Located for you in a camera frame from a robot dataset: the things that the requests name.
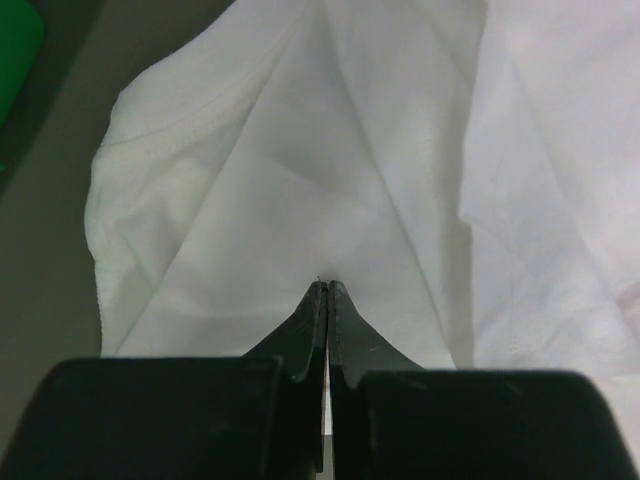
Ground green plastic bin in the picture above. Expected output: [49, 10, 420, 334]
[1, 0, 45, 126]

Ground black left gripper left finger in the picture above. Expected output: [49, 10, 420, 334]
[14, 282, 327, 479]

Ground white t-shirt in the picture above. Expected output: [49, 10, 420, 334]
[85, 1, 639, 447]

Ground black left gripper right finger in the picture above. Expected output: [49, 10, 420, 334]
[328, 281, 628, 479]

